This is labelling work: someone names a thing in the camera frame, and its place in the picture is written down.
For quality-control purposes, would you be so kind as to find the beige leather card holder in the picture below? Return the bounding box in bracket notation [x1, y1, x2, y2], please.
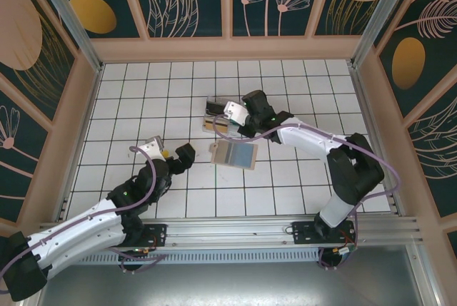
[208, 140, 259, 171]

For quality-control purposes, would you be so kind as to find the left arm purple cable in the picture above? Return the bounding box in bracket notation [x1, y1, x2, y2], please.
[0, 145, 169, 295]

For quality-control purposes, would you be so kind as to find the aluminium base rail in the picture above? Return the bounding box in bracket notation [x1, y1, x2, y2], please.
[34, 216, 424, 250]

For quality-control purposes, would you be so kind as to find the aluminium table edge rail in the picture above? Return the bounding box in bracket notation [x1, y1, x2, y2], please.
[349, 65, 403, 216]
[53, 65, 105, 223]

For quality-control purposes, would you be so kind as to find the aluminium frame post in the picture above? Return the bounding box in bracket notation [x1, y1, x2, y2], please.
[28, 0, 105, 73]
[349, 0, 428, 70]

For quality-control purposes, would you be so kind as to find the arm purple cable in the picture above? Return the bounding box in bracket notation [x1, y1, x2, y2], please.
[213, 115, 399, 272]
[0, 145, 169, 295]

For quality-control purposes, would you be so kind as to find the grey metal panel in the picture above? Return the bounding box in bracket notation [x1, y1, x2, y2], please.
[21, 248, 440, 306]

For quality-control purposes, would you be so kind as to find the clear acrylic card organizer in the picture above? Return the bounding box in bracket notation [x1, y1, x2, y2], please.
[203, 95, 247, 141]

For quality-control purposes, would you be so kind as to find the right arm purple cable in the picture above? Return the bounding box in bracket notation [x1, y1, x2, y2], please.
[213, 115, 399, 272]

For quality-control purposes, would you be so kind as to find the gold card with black stripe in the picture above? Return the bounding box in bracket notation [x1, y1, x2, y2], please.
[204, 120, 231, 135]

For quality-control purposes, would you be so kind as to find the base wires and connector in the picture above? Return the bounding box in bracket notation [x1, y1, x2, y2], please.
[333, 229, 358, 260]
[141, 234, 160, 253]

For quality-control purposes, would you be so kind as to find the slotted grey cable duct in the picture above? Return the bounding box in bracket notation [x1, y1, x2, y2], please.
[80, 250, 322, 265]

